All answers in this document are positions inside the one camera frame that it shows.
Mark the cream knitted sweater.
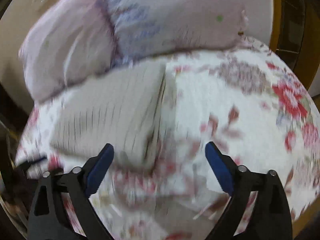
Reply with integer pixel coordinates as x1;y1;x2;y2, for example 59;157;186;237
49;61;167;173

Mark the white floral bedspread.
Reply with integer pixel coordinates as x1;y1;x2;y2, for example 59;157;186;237
15;38;319;239

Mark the lower lavender pillow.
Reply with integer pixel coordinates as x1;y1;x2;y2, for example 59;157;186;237
18;0;116;102

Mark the upper lavender tree-print pillow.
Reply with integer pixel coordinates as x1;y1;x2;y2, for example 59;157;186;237
103;0;247;62

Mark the wooden bed frame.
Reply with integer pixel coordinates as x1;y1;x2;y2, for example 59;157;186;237
270;0;319;89

